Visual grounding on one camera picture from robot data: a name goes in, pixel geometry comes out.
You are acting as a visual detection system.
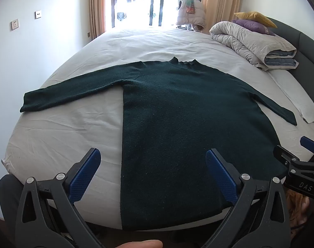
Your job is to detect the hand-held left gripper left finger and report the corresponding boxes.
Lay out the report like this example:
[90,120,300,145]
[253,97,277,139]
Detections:
[15,148,106,248]

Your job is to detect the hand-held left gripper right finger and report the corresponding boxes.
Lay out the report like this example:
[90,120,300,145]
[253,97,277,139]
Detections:
[202,148,293,248]

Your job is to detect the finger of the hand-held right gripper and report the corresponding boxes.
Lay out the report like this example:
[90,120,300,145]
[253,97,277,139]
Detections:
[300,136,314,161]
[273,145,302,167]

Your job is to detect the dark green sweater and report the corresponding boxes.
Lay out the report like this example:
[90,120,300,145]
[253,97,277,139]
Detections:
[20,56,297,231]

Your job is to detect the metal clothes rack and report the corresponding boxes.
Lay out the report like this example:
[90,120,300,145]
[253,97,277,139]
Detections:
[176,24,199,32]

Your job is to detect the person's left hand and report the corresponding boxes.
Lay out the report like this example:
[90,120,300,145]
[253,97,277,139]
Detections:
[120,240,163,248]

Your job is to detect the orange fuzzy cloth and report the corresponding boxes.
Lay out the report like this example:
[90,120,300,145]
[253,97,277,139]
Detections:
[285,189,312,229]

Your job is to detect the long white pillow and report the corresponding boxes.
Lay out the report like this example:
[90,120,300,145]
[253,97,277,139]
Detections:
[267,68,314,123]

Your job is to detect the bed with white sheet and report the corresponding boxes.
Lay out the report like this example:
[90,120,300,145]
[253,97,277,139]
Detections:
[1,27,314,231]

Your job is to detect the person's dark pants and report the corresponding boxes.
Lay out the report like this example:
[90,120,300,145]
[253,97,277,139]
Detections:
[0,174,26,221]

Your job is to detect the dark grey bed headboard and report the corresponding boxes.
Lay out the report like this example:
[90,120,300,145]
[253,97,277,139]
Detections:
[264,17,314,124]

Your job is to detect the folded grey duvet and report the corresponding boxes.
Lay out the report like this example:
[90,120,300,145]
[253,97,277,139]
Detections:
[209,21,299,71]

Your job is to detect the purple pillow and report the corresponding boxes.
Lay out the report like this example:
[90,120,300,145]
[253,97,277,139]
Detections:
[231,19,276,36]

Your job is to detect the yellow pillow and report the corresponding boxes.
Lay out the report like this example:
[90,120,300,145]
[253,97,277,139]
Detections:
[234,11,278,29]

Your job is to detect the beige puffer vest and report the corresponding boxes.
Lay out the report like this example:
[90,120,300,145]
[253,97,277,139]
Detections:
[176,0,206,33]

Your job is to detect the beige curtain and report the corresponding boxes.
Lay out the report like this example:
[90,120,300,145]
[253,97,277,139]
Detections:
[88,0,106,40]
[201,0,244,35]

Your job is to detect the colourful hanging cloth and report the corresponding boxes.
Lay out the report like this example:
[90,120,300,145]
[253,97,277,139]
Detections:
[186,0,197,15]

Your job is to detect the glass sliding door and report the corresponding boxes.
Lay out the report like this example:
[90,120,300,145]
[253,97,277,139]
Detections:
[105,0,205,29]

